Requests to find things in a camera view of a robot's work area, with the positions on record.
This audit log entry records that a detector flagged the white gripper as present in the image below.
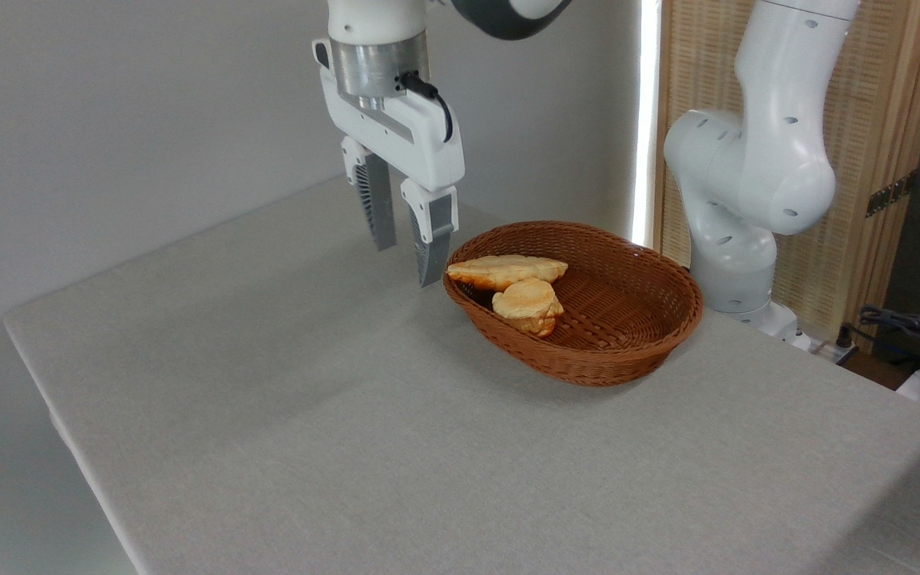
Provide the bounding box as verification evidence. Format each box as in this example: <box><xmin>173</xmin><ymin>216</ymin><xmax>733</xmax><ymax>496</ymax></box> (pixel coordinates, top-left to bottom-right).
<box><xmin>312</xmin><ymin>38</ymin><xmax>466</xmax><ymax>289</ymax></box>

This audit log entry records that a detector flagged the long golden croissant bread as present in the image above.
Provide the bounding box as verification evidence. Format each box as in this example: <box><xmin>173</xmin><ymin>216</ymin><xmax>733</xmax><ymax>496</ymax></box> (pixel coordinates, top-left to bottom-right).
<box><xmin>446</xmin><ymin>255</ymin><xmax>569</xmax><ymax>293</ymax></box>

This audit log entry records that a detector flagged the small round bread roll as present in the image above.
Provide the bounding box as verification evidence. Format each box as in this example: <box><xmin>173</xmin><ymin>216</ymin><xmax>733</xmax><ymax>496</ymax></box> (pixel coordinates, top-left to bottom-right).
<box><xmin>492</xmin><ymin>277</ymin><xmax>565</xmax><ymax>338</ymax></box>

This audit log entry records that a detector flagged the brown oval wicker basket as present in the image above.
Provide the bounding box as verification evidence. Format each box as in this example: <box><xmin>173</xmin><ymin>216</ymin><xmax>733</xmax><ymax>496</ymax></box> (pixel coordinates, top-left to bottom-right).
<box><xmin>442</xmin><ymin>220</ymin><xmax>704</xmax><ymax>388</ymax></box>

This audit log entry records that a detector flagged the grey tablecloth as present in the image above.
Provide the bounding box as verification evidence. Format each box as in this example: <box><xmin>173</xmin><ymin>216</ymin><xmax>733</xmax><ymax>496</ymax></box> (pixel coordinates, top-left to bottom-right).
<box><xmin>2</xmin><ymin>176</ymin><xmax>920</xmax><ymax>575</ymax></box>

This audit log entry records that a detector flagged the white power strip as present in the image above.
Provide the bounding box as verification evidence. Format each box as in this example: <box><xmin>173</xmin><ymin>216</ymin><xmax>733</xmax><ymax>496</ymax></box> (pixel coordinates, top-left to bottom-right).
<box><xmin>795</xmin><ymin>331</ymin><xmax>860</xmax><ymax>366</ymax></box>

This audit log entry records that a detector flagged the dark metal screen hinge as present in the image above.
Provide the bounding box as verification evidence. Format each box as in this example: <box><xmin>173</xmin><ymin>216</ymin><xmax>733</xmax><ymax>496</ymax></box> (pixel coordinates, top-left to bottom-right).
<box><xmin>866</xmin><ymin>171</ymin><xmax>918</xmax><ymax>218</ymax></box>

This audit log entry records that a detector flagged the wooden bamboo folding screen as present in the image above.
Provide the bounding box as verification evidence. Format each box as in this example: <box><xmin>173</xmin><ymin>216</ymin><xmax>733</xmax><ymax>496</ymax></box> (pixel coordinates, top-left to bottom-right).
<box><xmin>654</xmin><ymin>0</ymin><xmax>920</xmax><ymax>344</ymax></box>

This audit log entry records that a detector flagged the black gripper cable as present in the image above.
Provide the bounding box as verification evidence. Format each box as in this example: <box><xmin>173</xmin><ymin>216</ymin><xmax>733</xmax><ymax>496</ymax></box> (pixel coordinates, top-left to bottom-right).
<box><xmin>396</xmin><ymin>71</ymin><xmax>455</xmax><ymax>144</ymax></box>

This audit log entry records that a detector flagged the black cable bundle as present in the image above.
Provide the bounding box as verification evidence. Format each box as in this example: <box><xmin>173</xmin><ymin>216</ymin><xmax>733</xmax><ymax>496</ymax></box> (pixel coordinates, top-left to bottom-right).
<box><xmin>858</xmin><ymin>306</ymin><xmax>920</xmax><ymax>378</ymax></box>

